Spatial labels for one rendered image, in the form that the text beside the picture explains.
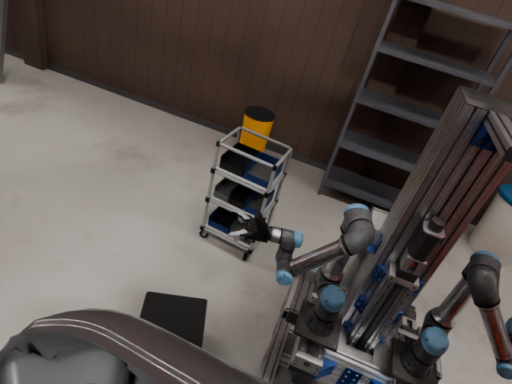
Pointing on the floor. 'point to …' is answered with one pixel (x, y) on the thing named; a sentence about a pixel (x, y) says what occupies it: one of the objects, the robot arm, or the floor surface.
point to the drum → (257, 119)
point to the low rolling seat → (177, 315)
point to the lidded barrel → (496, 227)
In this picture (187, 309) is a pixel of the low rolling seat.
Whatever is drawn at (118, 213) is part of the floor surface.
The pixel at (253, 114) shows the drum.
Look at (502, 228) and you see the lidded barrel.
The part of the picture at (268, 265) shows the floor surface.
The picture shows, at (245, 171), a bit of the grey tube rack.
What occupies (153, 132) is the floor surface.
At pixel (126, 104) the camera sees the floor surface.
